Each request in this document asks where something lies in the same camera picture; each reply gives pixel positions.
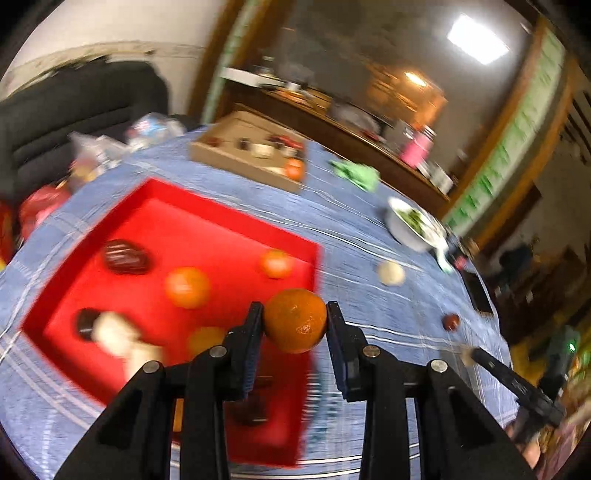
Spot red tray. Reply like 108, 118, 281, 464
21, 178, 324, 467

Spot bright green cloth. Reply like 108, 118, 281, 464
329, 158, 380, 191

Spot ceiling light panel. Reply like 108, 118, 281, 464
447, 13, 511, 65

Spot white flat box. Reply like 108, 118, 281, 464
221, 67, 264, 88

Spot medium orange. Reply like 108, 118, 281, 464
165, 267, 212, 310

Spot green leafy vegetables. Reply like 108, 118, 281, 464
397, 208, 432, 234

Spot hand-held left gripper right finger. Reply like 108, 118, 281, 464
325, 301, 539, 480

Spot red plastic bag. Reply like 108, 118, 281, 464
18, 182, 72, 241

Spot pink cup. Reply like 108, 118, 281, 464
401, 129, 435, 168

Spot peeled banana piece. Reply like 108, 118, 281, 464
92, 311, 141, 357
126, 342, 166, 377

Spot round white banana piece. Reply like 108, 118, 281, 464
378, 260, 406, 287

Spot bamboo print panel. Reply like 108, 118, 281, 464
443, 28, 568, 236

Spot cardboard box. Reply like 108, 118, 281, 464
188, 111, 309, 193

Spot black jar with red label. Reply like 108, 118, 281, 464
450, 244, 481, 274

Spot clear plastic bag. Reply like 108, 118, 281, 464
126, 113, 183, 151
68, 131, 130, 174

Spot wooden counter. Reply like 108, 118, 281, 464
222, 83, 451, 204

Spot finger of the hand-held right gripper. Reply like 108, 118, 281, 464
471, 346, 539, 408

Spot blue plaid tablecloth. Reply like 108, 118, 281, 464
0, 122, 515, 480

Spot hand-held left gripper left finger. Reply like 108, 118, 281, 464
53, 302, 265, 480

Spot yellowish orange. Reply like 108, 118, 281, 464
187, 325, 228, 361

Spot small orange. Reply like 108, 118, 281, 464
260, 248, 296, 280

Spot white bowl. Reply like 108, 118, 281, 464
385, 196, 448, 254

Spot black sofa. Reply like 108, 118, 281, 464
0, 60, 169, 204

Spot smartphone in brown case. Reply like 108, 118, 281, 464
462, 272, 494, 315

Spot dark device with green light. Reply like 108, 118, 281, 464
540, 323, 583, 402

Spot split dark red fruit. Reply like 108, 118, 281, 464
100, 239, 153, 276

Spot large orange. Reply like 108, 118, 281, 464
263, 288, 328, 355

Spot white cloth with green edge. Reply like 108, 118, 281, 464
431, 240, 455, 273

